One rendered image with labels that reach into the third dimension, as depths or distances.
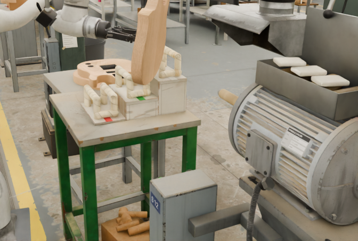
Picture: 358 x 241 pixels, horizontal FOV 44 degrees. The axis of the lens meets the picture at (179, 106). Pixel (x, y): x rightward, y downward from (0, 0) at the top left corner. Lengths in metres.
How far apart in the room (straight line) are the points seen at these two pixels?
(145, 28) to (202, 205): 0.78
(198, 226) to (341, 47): 0.57
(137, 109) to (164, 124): 0.15
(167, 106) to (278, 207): 1.09
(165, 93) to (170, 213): 1.00
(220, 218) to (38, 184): 2.38
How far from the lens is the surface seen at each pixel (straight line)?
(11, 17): 1.66
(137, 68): 1.72
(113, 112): 2.03
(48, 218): 3.06
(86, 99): 2.17
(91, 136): 1.90
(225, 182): 3.39
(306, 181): 1.00
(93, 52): 4.45
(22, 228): 1.80
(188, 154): 2.12
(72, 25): 1.92
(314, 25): 1.20
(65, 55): 3.64
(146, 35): 1.70
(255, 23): 1.22
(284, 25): 1.23
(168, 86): 2.06
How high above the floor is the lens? 1.73
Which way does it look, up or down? 21 degrees down
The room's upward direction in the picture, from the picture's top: 1 degrees clockwise
